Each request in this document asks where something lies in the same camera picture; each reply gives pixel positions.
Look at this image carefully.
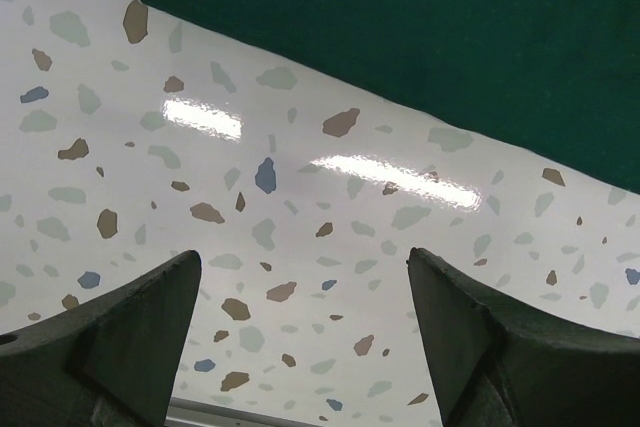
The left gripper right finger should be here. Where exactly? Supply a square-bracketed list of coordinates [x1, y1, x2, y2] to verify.
[407, 248, 639, 426]

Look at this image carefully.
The aluminium front rail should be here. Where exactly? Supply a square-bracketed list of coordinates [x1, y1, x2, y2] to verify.
[164, 398, 314, 427]

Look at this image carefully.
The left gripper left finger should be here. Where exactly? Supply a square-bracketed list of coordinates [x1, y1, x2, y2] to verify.
[1, 250, 201, 426]

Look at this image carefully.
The green surgical cloth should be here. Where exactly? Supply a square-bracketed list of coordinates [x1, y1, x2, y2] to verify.
[141, 0, 639, 192]

